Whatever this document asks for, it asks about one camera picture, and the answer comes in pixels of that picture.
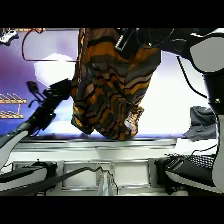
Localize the dark grey garment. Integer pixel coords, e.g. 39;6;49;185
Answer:
182;105;218;142

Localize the brown clothes hanger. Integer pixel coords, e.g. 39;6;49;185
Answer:
21;28;81;63

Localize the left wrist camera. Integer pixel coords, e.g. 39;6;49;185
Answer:
25;80;46;105

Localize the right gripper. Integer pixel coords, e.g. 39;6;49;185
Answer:
114;28;138;52

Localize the silver frame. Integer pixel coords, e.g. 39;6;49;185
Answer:
6;138;188;197

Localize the yellow grey striped shirt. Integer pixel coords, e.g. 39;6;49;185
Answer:
70;28;163;141

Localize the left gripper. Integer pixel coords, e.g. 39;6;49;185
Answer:
42;78;73;111

